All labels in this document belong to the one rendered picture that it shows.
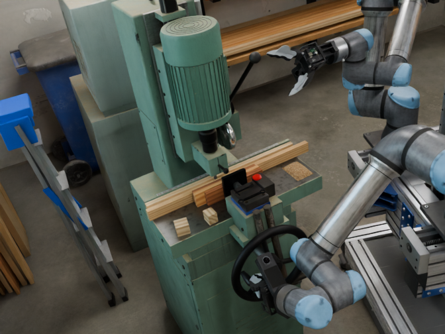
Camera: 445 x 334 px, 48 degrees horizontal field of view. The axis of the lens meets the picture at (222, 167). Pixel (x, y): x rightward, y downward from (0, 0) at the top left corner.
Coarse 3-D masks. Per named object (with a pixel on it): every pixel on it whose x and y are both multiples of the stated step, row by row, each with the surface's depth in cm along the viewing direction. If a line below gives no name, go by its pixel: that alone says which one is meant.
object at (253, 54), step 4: (252, 52) 145; (256, 52) 144; (252, 56) 144; (256, 56) 144; (260, 56) 145; (252, 60) 145; (256, 60) 144; (248, 64) 149; (252, 64) 148; (248, 68) 151; (244, 72) 154; (248, 72) 153; (244, 76) 156; (240, 80) 159; (236, 84) 163; (240, 84) 161; (236, 88) 164; (232, 92) 168; (236, 92) 167; (232, 96) 169; (232, 104) 179; (232, 108) 179; (232, 112) 180
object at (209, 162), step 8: (192, 144) 173; (200, 144) 172; (200, 152) 169; (216, 152) 167; (224, 152) 166; (200, 160) 172; (208, 160) 164; (216, 160) 165; (224, 160) 167; (208, 168) 167; (216, 168) 167
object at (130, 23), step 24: (120, 0) 170; (144, 0) 166; (192, 0) 160; (120, 24) 168; (144, 48) 160; (144, 72) 164; (144, 96) 176; (144, 120) 189; (168, 144) 181; (168, 168) 186; (192, 168) 192
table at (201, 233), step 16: (288, 160) 187; (272, 176) 180; (288, 176) 179; (320, 176) 177; (288, 192) 172; (304, 192) 176; (192, 208) 172; (224, 208) 169; (160, 224) 167; (192, 224) 165; (208, 224) 164; (224, 224) 165; (288, 224) 165; (160, 240) 169; (176, 240) 159; (192, 240) 161; (208, 240) 164; (240, 240) 160; (176, 256) 161
